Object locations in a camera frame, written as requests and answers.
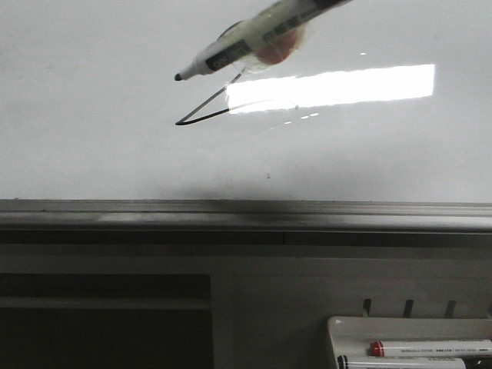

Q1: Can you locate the dark metal hook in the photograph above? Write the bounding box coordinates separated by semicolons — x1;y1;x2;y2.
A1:
403;299;414;318
444;300;457;319
362;298;372;317

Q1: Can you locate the dark metal hook right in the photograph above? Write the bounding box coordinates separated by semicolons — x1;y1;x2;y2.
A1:
444;300;457;319

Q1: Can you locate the black capped white marker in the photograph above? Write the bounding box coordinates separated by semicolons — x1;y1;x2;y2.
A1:
337;355;466;369

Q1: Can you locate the red capped white marker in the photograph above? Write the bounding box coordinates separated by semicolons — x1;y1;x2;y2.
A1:
369;339;491;357

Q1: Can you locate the white plastic marker tray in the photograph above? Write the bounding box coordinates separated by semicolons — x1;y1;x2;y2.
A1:
326;317;491;368

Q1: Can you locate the dark metal hook left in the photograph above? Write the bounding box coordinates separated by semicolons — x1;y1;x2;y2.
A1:
362;298;372;317

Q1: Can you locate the white glossy whiteboard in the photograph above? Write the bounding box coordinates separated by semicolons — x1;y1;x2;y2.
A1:
1;1;491;203

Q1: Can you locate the white black whiteboard marker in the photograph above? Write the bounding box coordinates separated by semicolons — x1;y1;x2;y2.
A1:
175;1;345;81

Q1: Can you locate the grey aluminium whiteboard ledge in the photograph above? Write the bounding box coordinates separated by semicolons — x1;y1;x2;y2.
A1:
1;199;491;233

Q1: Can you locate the dark metal hook middle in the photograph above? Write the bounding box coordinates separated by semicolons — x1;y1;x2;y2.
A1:
403;299;414;318

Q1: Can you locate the red magnet taped to marker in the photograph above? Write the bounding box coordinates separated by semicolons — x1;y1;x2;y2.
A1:
242;25;307;73

